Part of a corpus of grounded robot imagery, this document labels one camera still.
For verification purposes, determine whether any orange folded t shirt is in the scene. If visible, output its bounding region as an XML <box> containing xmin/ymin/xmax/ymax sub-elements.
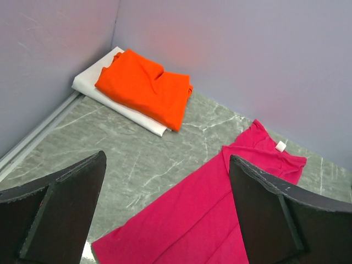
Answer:
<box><xmin>95</xmin><ymin>49</ymin><xmax>193</xmax><ymax>131</ymax></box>

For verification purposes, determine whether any white foam pad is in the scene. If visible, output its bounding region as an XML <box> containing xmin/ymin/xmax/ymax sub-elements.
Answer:
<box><xmin>72</xmin><ymin>47</ymin><xmax>168</xmax><ymax>137</ymax></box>

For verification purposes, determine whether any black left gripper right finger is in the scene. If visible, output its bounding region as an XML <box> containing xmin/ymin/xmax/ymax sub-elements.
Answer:
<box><xmin>229</xmin><ymin>155</ymin><xmax>351</xmax><ymax>263</ymax></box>

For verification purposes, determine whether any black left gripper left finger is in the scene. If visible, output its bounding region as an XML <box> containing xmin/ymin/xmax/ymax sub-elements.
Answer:
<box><xmin>1</xmin><ymin>151</ymin><xmax>107</xmax><ymax>263</ymax></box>

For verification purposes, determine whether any aluminium frame rail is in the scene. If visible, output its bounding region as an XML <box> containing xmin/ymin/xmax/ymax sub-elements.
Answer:
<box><xmin>1</xmin><ymin>91</ymin><xmax>85</xmax><ymax>181</ymax></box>

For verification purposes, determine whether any pink t shirt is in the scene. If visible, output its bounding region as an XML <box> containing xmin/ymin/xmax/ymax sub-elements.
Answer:
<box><xmin>92</xmin><ymin>120</ymin><xmax>307</xmax><ymax>263</ymax></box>

